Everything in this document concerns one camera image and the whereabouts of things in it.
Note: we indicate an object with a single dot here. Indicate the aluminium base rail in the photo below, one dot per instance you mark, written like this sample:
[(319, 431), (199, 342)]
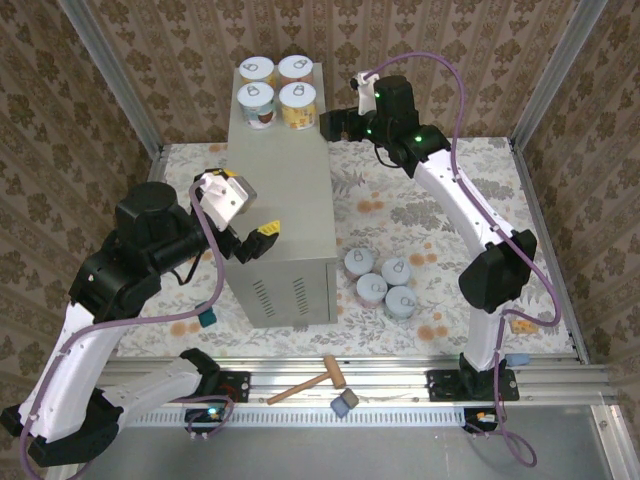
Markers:
[(390, 370)]

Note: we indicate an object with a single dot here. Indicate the dark teal block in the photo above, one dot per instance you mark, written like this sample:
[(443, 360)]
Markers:
[(206, 317)]

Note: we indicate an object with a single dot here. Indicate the teal coconut label can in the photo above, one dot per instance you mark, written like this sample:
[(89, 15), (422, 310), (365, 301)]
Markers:
[(255, 97)]

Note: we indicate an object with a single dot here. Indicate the light blue block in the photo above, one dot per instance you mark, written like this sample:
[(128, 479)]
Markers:
[(519, 359)]

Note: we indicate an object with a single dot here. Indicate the grey metal panel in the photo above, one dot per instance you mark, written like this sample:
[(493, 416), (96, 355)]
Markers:
[(350, 450)]

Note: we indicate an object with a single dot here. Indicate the yellow patterned label can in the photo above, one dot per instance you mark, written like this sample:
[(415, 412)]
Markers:
[(297, 97)]

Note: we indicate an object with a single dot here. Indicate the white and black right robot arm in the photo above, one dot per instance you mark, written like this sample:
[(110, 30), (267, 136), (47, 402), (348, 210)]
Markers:
[(450, 190)]

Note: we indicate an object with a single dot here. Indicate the blue label tin can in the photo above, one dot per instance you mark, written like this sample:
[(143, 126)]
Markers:
[(401, 300), (396, 271)]

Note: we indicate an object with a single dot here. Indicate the aluminium frame post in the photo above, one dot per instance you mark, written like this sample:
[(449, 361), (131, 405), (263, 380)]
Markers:
[(555, 75), (110, 75)]

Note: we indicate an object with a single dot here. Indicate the orange printed wooden block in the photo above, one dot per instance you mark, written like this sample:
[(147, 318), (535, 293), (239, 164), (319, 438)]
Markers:
[(523, 327)]

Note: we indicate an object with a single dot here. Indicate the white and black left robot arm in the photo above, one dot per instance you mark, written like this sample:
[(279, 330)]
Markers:
[(80, 360)]

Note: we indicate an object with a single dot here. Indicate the small controller board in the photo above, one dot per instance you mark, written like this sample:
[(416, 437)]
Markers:
[(210, 415), (482, 417)]

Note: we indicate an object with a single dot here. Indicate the wooden mallet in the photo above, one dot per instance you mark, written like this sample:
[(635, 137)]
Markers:
[(334, 372)]

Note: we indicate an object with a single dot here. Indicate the grey cube block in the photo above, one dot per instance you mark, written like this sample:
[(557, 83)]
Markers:
[(349, 398)]

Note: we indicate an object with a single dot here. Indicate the blue cube block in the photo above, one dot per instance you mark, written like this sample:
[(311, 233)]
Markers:
[(338, 407)]

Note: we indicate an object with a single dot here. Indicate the pink label tin can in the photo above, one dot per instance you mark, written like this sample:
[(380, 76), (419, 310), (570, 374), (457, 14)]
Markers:
[(372, 287), (359, 261)]

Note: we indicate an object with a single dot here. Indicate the floral tablecloth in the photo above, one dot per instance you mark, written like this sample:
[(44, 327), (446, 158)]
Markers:
[(390, 200)]

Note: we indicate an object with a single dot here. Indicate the yellow orange-fruit label can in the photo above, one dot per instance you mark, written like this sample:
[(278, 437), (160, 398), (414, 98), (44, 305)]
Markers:
[(256, 69)]

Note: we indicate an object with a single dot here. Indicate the grey metal counter box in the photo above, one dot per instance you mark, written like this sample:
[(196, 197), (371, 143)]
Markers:
[(280, 200)]

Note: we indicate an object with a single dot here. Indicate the peach label tin can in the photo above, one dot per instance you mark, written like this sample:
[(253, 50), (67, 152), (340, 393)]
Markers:
[(296, 67)]

